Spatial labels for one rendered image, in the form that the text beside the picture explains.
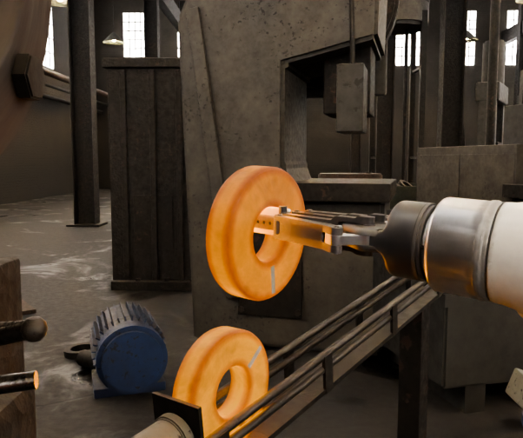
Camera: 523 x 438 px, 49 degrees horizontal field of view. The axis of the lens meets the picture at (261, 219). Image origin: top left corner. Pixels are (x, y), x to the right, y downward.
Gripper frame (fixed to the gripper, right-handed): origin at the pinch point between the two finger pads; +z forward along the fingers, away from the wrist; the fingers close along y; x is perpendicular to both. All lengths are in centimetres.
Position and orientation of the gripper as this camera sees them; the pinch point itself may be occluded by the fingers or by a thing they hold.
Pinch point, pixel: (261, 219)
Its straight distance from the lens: 65.3
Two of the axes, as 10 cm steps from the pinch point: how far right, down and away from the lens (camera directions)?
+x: 0.4, -9.9, -1.3
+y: 5.9, -0.8, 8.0
